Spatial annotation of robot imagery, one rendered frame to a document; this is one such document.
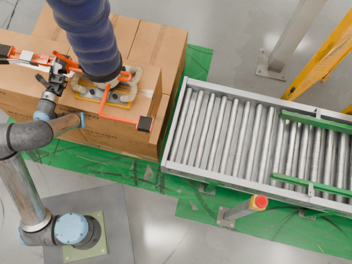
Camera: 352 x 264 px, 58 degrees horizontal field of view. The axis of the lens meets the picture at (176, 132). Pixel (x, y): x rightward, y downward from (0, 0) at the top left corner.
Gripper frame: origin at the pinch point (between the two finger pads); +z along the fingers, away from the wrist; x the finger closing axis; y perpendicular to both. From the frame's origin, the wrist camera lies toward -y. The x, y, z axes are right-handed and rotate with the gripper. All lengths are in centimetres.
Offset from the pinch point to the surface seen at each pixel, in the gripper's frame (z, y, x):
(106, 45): -5, 37, 37
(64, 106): -20.0, 5.5, -14.3
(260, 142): -1, 134, -59
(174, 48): 60, 57, -53
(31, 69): -1.6, -21.7, -13.2
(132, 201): -57, 47, -108
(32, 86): -12.3, -16.8, -13.2
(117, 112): -17.5, 37.3, -13.2
